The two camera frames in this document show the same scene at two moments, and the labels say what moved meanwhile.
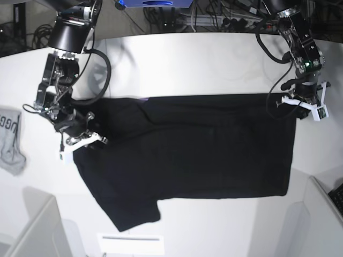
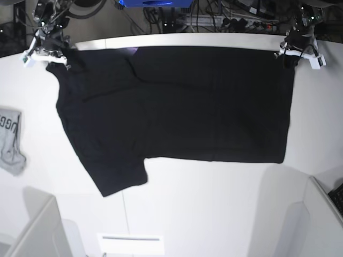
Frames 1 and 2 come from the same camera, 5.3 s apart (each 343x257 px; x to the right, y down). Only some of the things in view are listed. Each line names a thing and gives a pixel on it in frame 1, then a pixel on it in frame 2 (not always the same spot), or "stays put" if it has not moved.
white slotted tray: [131, 243] stays put
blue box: [157, 4] stays put
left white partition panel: [44, 234] stays put
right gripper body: [306, 89] → [302, 41]
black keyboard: [336, 196] stays put
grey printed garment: [11, 160] stays put
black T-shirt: [187, 147] → [124, 106]
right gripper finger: [285, 99] → [287, 61]
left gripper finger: [95, 137] → [70, 54]
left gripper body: [76, 126] → [49, 45]
